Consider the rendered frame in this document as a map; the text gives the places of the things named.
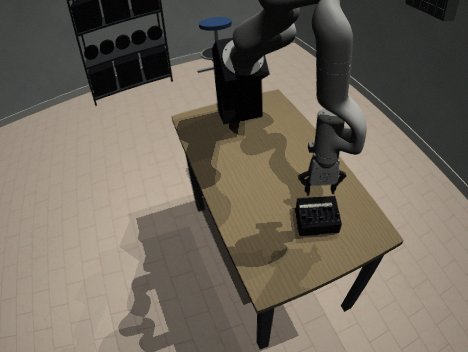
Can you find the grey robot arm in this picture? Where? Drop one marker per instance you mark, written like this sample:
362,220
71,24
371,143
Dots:
334,43

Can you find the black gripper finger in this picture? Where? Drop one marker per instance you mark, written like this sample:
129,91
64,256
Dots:
305,181
341,177

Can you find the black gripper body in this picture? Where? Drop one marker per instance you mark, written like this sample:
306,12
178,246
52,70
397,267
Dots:
321,175

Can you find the black lighting desk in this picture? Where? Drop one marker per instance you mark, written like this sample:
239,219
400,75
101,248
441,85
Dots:
317,224

